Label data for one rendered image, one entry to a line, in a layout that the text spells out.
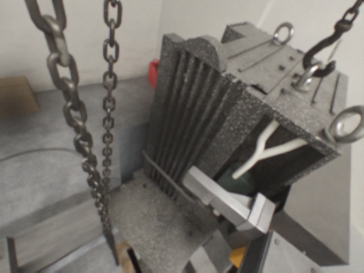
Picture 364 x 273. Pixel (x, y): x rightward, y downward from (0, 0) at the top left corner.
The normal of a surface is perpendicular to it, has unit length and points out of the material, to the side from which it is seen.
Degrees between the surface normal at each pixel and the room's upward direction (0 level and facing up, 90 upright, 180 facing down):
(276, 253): 3
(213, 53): 90
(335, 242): 0
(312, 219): 0
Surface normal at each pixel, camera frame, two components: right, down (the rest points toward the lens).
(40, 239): 0.27, -0.63
